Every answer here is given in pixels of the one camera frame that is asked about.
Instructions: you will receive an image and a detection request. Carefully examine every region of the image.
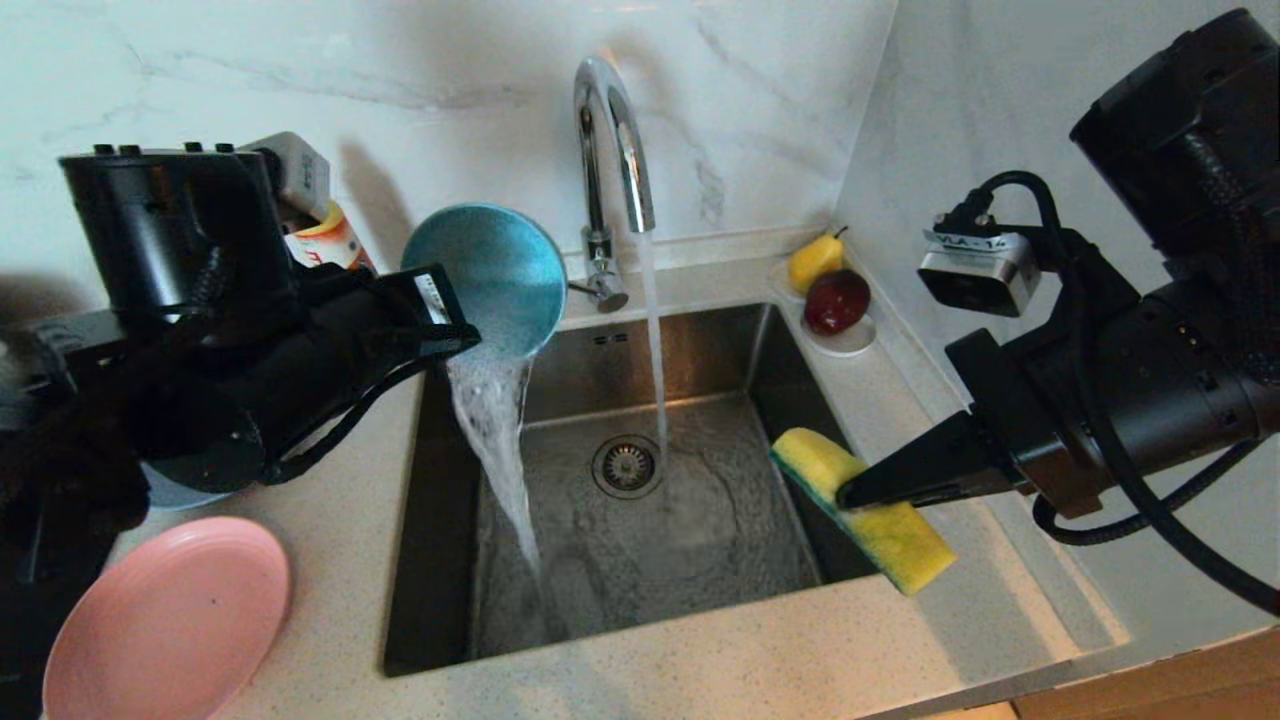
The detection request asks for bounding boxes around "yellow green sponge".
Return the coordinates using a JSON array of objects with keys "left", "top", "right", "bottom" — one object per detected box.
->
[{"left": 769, "top": 427, "right": 958, "bottom": 598}]

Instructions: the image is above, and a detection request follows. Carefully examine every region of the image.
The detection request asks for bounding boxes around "teal bowl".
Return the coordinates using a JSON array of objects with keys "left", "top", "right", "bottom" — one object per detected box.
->
[{"left": 400, "top": 203, "right": 570, "bottom": 363}]

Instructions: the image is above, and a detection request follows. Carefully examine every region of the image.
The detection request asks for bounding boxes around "orange dish soap bottle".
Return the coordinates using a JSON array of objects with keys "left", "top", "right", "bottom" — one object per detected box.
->
[{"left": 284, "top": 198, "right": 378, "bottom": 275}]

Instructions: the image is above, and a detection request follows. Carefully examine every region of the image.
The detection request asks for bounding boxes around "chrome gooseneck faucet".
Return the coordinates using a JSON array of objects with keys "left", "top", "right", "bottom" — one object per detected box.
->
[{"left": 559, "top": 55, "right": 658, "bottom": 314}]

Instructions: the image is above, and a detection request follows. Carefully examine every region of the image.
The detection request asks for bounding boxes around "stainless steel sink basin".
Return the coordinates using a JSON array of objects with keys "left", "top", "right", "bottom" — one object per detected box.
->
[{"left": 380, "top": 302, "right": 914, "bottom": 679}]

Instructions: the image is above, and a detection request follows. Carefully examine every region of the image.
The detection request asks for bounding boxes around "poured water splash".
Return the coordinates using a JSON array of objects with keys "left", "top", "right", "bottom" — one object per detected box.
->
[{"left": 446, "top": 345, "right": 549, "bottom": 606}]

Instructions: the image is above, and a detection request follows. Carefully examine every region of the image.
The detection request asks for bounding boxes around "small white dish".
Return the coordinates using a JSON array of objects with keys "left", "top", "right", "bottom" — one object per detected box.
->
[{"left": 768, "top": 258, "right": 879, "bottom": 358}]

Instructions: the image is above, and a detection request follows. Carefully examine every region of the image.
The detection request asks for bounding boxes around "dark red apple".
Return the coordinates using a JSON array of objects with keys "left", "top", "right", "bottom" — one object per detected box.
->
[{"left": 803, "top": 267, "right": 873, "bottom": 337}]

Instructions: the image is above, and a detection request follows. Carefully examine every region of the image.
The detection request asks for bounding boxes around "round metal drain strainer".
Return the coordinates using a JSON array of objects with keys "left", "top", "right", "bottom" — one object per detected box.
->
[{"left": 590, "top": 435, "right": 665, "bottom": 501}]

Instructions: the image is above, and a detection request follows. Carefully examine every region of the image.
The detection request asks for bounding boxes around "blue grey plate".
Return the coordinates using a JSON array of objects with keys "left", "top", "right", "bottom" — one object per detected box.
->
[{"left": 140, "top": 462, "right": 239, "bottom": 512}]

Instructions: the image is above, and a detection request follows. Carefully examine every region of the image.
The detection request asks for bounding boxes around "yellow pear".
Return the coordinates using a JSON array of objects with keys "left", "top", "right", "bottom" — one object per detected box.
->
[{"left": 787, "top": 226, "right": 849, "bottom": 296}]

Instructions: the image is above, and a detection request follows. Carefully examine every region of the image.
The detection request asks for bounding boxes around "pink plate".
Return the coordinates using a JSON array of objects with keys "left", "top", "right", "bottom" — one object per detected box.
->
[{"left": 42, "top": 516, "right": 293, "bottom": 720}]

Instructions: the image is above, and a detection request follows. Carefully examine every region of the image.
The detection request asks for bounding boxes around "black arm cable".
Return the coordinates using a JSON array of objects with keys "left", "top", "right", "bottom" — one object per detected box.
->
[
  {"left": 935, "top": 170, "right": 1280, "bottom": 619},
  {"left": 262, "top": 345, "right": 471, "bottom": 488}
]

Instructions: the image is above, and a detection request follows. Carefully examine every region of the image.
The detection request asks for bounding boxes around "black braided cable sleeve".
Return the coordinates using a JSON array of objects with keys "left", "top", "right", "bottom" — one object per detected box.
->
[{"left": 1032, "top": 440, "right": 1263, "bottom": 547}]

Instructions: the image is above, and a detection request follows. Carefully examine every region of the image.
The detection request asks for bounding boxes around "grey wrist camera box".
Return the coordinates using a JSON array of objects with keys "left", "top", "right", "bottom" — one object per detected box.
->
[
  {"left": 917, "top": 228, "right": 1044, "bottom": 319},
  {"left": 238, "top": 131, "right": 332, "bottom": 225}
]

